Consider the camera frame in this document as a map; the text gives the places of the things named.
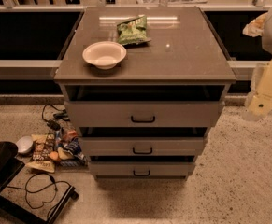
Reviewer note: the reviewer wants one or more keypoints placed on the grey middle drawer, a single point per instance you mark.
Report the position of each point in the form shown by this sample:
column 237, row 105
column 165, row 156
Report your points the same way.
column 142, row 146

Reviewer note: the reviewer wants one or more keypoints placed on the black power adapter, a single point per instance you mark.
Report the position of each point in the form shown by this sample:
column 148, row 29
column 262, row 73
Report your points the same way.
column 53, row 125

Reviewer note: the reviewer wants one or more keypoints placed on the brown snack bag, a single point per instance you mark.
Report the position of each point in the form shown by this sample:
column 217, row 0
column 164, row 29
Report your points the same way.
column 43, row 146

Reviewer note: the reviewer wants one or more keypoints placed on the orange fruit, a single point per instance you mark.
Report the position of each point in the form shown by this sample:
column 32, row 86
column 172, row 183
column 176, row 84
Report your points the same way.
column 54, row 156

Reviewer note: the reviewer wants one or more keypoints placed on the grey bottom drawer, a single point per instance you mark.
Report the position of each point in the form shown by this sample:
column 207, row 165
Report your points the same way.
column 141, row 169

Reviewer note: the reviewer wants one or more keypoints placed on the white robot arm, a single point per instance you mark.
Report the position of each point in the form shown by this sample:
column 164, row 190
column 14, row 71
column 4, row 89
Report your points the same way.
column 267, row 33

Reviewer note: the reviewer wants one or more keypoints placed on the small white bowl on floor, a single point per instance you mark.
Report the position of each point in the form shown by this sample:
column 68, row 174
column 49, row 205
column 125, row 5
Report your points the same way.
column 24, row 145

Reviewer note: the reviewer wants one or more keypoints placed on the grey drawer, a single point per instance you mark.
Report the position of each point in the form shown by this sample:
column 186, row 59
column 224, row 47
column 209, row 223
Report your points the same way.
column 142, row 146
column 141, row 169
column 143, row 114

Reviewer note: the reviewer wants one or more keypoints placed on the blue snack bag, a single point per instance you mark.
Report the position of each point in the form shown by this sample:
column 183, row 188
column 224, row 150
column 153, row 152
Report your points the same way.
column 71, row 155

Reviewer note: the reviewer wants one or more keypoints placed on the grey top drawer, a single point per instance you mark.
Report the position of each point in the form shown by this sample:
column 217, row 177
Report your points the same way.
column 143, row 114

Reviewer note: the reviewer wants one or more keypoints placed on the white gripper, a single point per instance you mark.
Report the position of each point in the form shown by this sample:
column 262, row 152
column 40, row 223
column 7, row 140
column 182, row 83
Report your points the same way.
column 260, row 97

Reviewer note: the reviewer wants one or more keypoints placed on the green chip bag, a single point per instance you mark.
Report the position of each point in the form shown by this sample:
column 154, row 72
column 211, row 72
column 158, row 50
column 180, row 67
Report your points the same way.
column 133, row 31

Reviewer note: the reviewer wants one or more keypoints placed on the grey drawer cabinet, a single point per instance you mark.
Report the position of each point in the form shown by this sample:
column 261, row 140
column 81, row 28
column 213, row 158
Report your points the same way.
column 183, row 62

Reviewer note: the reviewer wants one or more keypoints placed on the yellow chip bag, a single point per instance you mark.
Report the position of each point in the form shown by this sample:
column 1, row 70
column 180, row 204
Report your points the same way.
column 46, row 166

